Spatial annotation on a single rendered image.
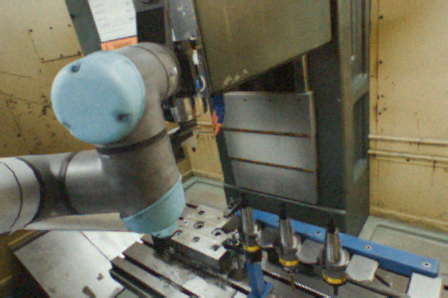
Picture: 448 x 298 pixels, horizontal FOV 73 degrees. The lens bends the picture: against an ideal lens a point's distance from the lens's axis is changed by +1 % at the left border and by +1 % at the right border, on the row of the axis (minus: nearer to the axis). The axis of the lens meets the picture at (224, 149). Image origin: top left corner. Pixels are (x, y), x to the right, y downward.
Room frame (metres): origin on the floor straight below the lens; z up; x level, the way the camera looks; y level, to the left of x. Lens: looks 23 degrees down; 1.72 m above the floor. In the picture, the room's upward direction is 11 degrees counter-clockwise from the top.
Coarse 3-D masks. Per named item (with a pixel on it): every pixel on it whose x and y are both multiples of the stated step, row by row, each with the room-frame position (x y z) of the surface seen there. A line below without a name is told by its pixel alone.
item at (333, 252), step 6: (336, 228) 0.50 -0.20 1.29; (330, 234) 0.49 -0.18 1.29; (336, 234) 0.49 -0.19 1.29; (324, 240) 0.50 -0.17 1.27; (330, 240) 0.49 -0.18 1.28; (336, 240) 0.49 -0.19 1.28; (324, 246) 0.50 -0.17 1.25; (330, 246) 0.49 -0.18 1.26; (336, 246) 0.48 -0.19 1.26; (324, 252) 0.50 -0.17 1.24; (330, 252) 0.49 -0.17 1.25; (336, 252) 0.48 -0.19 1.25; (342, 252) 0.49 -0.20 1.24; (324, 258) 0.50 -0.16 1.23; (330, 258) 0.49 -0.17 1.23; (336, 258) 0.48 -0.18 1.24; (342, 258) 0.48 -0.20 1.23
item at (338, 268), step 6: (318, 252) 0.52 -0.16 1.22; (318, 258) 0.51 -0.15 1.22; (348, 258) 0.48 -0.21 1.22; (324, 264) 0.49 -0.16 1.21; (330, 264) 0.48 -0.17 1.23; (336, 264) 0.48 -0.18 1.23; (342, 264) 0.47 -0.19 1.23; (348, 264) 0.48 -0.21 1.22; (330, 270) 0.48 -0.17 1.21; (336, 270) 0.48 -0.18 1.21; (342, 270) 0.47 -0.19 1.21
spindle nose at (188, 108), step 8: (184, 104) 0.89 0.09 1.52; (192, 104) 0.90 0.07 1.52; (200, 104) 0.91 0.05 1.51; (168, 112) 0.90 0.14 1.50; (176, 112) 0.89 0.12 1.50; (184, 112) 0.89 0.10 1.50; (192, 112) 0.90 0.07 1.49; (200, 112) 0.91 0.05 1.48; (168, 120) 0.91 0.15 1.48; (176, 120) 0.89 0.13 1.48; (184, 120) 0.89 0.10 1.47
